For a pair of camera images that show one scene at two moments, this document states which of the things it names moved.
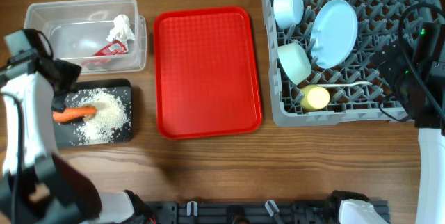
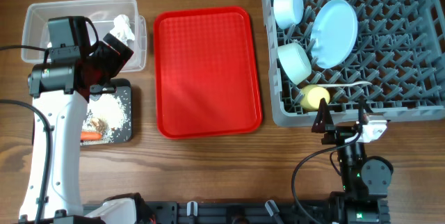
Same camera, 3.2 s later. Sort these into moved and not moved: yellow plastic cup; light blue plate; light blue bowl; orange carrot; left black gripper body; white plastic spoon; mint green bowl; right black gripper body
Moved: orange carrot; left black gripper body; right black gripper body
Not moved: light blue plate; light blue bowl; mint green bowl; white plastic spoon; yellow plastic cup
